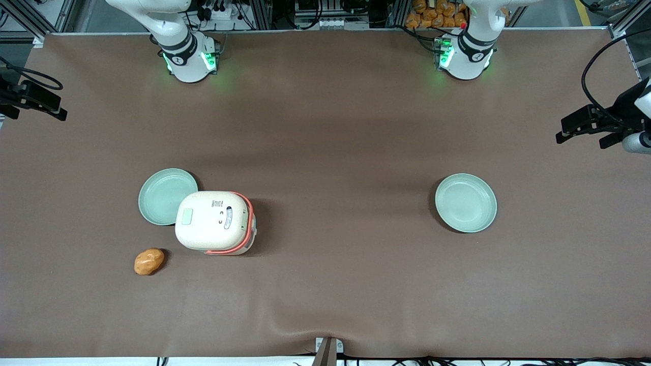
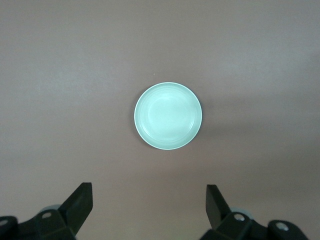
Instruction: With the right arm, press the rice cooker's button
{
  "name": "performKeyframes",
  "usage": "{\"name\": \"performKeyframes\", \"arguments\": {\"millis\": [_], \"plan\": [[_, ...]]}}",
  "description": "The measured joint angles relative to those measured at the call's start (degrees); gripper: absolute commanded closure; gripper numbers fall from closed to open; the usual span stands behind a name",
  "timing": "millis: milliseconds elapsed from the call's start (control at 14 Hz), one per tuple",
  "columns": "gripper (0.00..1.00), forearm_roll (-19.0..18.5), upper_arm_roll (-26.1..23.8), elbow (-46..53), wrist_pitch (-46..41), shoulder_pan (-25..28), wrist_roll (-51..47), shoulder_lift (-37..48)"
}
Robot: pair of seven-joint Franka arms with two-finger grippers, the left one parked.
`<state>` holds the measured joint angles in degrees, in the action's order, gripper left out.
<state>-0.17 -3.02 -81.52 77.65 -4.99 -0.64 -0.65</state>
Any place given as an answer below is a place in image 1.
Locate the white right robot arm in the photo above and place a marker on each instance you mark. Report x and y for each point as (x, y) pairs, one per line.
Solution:
(185, 61)

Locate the metal table clamp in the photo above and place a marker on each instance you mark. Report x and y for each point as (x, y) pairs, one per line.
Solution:
(328, 351)

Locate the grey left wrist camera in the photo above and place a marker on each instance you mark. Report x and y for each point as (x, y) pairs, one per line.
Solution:
(638, 142)

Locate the white power strip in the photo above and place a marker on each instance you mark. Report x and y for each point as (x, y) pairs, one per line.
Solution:
(218, 11)

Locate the cream rice cooker orange trim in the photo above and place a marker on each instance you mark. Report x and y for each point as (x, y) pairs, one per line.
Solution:
(213, 221)

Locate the aluminium frame post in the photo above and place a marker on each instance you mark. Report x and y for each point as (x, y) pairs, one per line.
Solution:
(40, 18)
(628, 20)

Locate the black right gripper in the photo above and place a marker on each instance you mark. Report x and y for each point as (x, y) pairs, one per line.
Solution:
(11, 95)

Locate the pale green plate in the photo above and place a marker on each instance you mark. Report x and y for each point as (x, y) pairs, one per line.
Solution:
(466, 203)
(160, 195)

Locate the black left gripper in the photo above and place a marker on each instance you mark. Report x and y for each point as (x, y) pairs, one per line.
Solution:
(623, 108)

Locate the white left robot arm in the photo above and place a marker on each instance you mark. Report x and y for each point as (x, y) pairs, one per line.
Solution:
(470, 63)

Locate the orange-brown potato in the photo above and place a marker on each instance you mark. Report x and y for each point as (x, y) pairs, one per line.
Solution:
(149, 261)

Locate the brown table cloth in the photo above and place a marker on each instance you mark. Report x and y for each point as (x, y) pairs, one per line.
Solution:
(346, 127)

